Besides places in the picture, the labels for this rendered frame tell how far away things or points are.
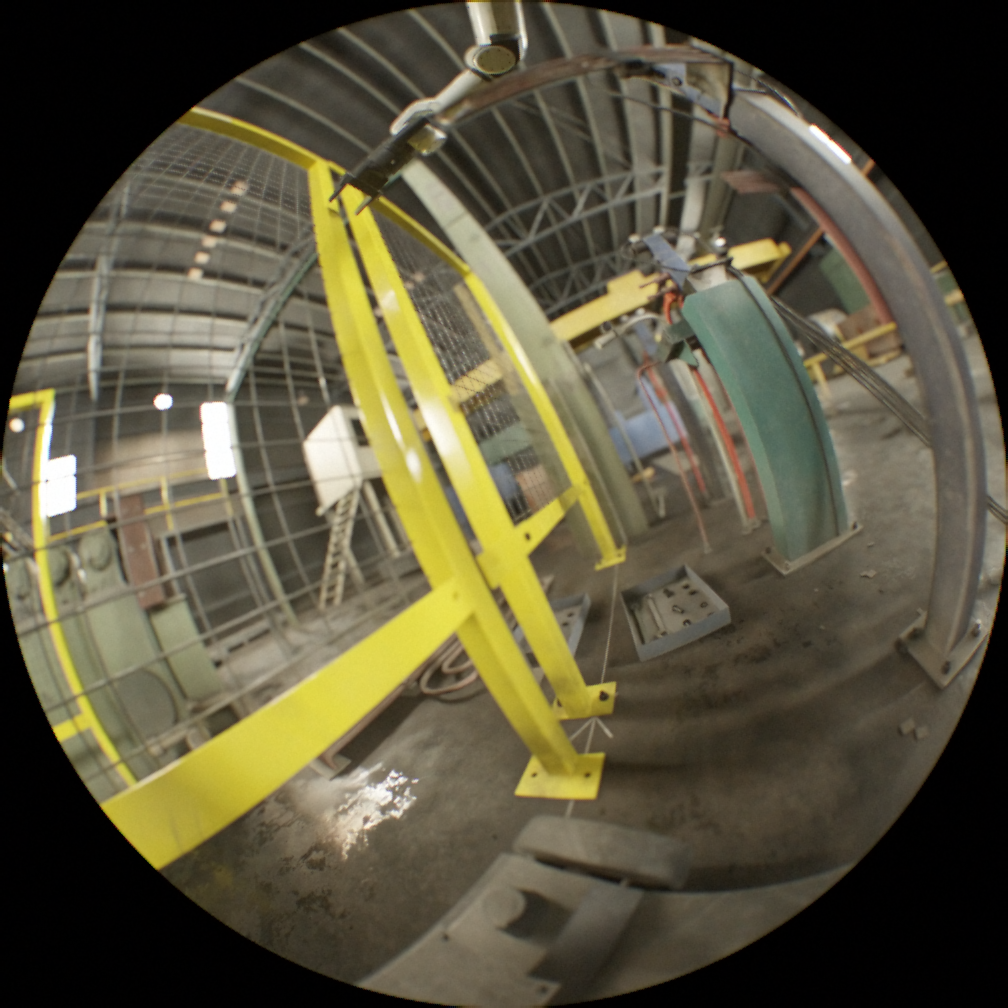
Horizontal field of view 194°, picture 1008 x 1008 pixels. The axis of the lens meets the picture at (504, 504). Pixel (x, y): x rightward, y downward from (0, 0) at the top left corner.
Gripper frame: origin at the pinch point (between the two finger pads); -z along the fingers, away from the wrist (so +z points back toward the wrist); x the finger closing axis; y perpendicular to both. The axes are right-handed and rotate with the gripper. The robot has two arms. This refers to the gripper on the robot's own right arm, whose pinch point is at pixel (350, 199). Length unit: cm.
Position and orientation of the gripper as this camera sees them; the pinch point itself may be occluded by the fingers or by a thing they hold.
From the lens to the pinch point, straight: 89.4
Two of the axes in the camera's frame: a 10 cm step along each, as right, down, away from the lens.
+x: -4.3, 2.0, -8.8
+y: 5.1, 8.6, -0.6
